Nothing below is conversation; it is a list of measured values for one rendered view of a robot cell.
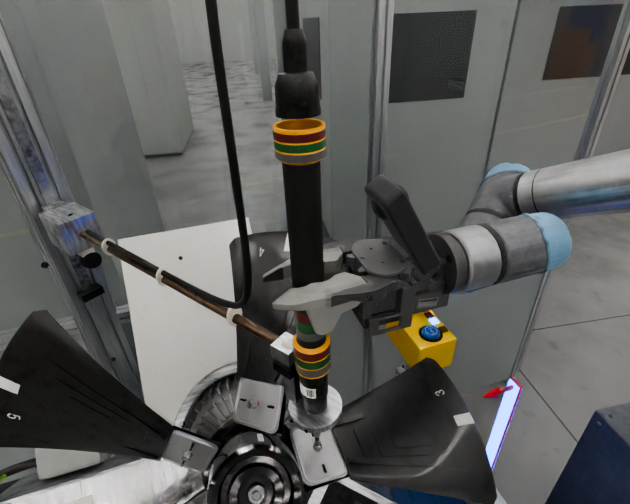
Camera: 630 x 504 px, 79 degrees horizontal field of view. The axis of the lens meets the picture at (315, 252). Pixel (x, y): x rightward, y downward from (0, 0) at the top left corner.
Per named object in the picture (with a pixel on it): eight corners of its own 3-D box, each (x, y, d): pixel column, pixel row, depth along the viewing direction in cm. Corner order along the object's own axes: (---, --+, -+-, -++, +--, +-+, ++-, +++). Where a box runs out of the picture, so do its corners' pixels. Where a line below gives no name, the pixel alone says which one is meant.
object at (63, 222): (50, 245, 81) (33, 209, 77) (83, 232, 86) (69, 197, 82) (72, 259, 76) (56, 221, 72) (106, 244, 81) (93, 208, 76)
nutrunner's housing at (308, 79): (295, 424, 51) (255, 31, 28) (313, 403, 54) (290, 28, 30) (319, 440, 49) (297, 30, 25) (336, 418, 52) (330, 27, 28)
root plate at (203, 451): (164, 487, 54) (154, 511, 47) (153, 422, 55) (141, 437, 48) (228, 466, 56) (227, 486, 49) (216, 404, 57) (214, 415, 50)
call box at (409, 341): (384, 336, 105) (387, 306, 99) (417, 327, 107) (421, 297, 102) (415, 380, 92) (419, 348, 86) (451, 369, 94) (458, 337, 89)
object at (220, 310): (80, 238, 76) (78, 232, 75) (87, 235, 77) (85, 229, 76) (285, 355, 48) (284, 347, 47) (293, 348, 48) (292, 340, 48)
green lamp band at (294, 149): (263, 149, 32) (262, 140, 32) (296, 137, 35) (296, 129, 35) (304, 157, 30) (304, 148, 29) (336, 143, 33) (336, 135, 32)
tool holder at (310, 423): (266, 407, 51) (258, 355, 46) (299, 373, 56) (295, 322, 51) (321, 445, 46) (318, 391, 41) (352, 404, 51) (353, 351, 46)
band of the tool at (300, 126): (265, 162, 33) (261, 127, 31) (297, 149, 35) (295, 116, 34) (305, 171, 30) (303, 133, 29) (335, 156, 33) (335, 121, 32)
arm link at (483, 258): (508, 243, 41) (461, 212, 48) (472, 251, 40) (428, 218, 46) (493, 298, 45) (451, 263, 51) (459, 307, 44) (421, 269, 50)
